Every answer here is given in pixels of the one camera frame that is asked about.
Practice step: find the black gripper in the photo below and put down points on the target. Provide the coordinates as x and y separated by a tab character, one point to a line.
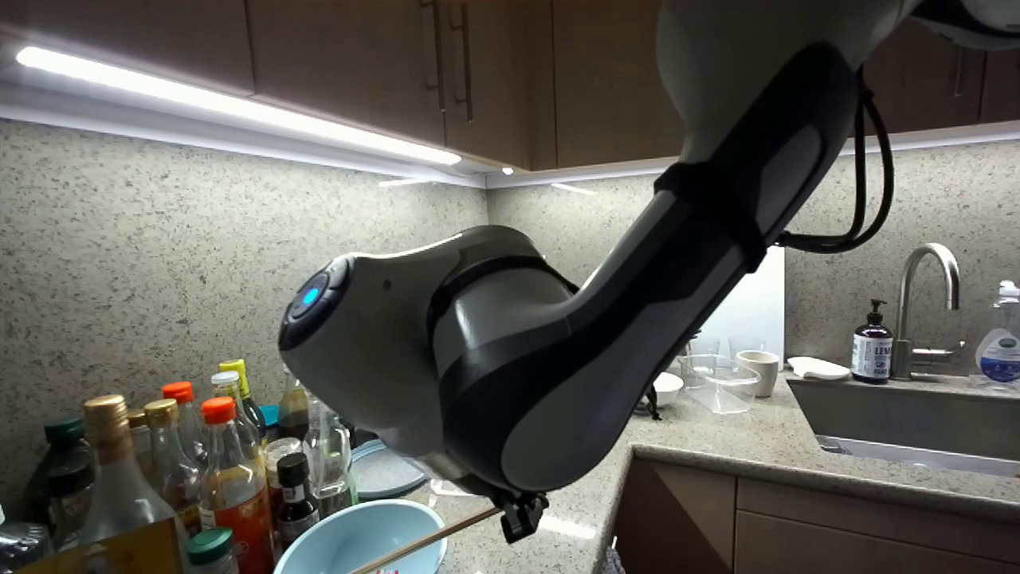
521	511

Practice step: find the wooden chopsticks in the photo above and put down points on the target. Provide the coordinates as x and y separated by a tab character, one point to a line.
424	541

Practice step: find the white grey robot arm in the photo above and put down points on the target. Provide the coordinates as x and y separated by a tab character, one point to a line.
510	382

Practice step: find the light blue front bowl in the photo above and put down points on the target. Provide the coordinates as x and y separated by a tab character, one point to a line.
354	536

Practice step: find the small white bowl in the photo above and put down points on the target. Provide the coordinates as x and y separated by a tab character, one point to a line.
666	385

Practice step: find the light blue plate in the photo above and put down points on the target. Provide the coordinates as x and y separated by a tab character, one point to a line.
383	473

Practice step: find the clear spray bottle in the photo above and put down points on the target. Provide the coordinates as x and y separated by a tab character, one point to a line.
329	456

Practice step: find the black cap small bottle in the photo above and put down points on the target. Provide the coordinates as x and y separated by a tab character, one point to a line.
297	509

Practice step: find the clear plastic container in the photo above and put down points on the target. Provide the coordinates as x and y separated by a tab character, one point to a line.
715	379

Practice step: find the white ceramic cup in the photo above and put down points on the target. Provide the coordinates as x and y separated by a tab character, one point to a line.
765	368

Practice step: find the orange cap sauce bottle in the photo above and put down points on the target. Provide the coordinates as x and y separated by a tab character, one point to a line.
233	488

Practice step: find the white cutting board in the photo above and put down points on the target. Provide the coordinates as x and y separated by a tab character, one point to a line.
753	310

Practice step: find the white sponge cloth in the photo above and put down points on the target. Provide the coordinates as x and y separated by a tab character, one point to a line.
818	368

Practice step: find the green lid jar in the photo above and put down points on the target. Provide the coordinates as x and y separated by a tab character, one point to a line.
211	554

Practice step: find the red cap bottle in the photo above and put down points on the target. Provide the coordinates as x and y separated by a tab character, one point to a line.
181	449

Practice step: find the dark soap dispenser bottle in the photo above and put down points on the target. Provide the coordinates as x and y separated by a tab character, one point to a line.
871	348

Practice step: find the gold cap sauce bottle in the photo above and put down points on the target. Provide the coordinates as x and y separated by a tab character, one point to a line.
128	528

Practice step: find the steel sink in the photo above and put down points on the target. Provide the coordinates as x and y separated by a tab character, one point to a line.
910	418

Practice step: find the green cap dark bottle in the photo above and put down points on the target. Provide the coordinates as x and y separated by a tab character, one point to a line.
59	488

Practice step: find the blue dish soap bottle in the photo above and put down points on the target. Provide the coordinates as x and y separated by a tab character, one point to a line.
998	351

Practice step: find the under cabinet light strip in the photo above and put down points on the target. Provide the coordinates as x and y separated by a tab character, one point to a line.
223	106

